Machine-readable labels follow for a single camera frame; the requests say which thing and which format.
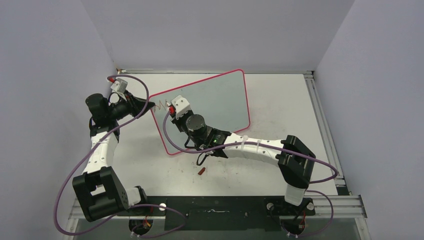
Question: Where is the whiteboard with pink frame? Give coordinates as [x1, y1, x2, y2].
[150, 69, 251, 156]

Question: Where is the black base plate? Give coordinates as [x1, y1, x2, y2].
[126, 196, 316, 232]

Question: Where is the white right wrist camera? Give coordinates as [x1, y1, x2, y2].
[168, 95, 192, 120]

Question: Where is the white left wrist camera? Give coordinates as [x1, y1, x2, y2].
[107, 77, 128, 99]

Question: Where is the aluminium rail frame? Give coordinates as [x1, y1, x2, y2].
[117, 68, 368, 220]

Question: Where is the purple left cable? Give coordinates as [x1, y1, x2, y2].
[53, 74, 188, 239]

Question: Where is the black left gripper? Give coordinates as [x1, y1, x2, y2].
[107, 90, 155, 121]

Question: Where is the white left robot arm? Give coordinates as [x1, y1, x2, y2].
[72, 91, 155, 222]

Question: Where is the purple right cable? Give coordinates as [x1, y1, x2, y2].
[162, 109, 339, 238]

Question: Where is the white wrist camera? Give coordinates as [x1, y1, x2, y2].
[107, 77, 128, 99]
[168, 95, 192, 120]

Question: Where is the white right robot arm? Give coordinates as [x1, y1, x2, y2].
[169, 109, 315, 214]

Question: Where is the red marker cap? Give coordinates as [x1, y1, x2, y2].
[197, 167, 206, 176]

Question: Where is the purple cable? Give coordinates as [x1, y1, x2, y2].
[53, 74, 188, 239]
[162, 109, 339, 238]

